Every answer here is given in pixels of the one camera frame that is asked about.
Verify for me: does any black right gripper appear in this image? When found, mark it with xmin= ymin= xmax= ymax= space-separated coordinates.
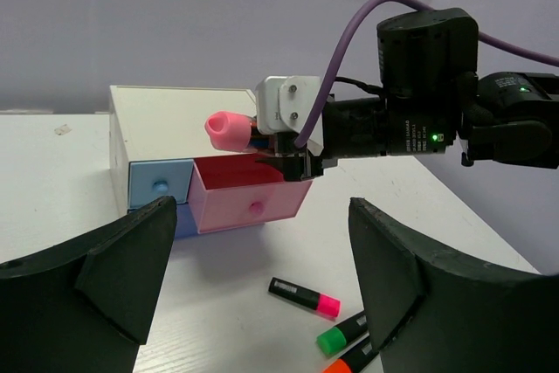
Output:
xmin=256 ymin=98 xmax=459 ymax=182

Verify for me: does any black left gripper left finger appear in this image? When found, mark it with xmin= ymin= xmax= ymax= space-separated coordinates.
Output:
xmin=1 ymin=197 xmax=177 ymax=372

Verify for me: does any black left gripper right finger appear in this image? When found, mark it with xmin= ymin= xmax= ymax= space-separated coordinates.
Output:
xmin=349 ymin=197 xmax=558 ymax=373

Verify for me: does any pink drawer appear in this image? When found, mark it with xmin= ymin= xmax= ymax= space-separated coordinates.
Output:
xmin=188 ymin=154 xmax=312 ymax=234

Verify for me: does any light blue drawer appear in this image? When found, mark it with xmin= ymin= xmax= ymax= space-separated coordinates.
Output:
xmin=128 ymin=159 xmax=194 ymax=209

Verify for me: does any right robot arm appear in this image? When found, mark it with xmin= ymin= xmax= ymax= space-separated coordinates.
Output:
xmin=249 ymin=8 xmax=558 ymax=182

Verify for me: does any orange highlighter marker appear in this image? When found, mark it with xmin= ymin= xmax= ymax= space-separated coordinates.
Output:
xmin=323 ymin=336 xmax=378 ymax=373

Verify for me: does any pink highlighter marker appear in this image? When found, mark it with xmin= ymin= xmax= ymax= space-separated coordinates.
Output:
xmin=268 ymin=277 xmax=342 ymax=318

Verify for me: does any green highlighter marker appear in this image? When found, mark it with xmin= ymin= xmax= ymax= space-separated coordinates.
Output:
xmin=316 ymin=311 xmax=368 ymax=356

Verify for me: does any purple-blue drawer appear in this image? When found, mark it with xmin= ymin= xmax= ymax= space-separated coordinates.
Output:
xmin=126 ymin=203 xmax=200 ymax=239

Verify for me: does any cream drawer cabinet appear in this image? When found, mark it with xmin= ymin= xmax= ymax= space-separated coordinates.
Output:
xmin=109 ymin=86 xmax=256 ymax=215

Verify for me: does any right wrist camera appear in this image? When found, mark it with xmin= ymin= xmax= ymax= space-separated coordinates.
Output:
xmin=255 ymin=76 xmax=321 ymax=135

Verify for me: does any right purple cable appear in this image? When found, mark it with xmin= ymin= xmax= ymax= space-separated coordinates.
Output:
xmin=293 ymin=0 xmax=559 ymax=148

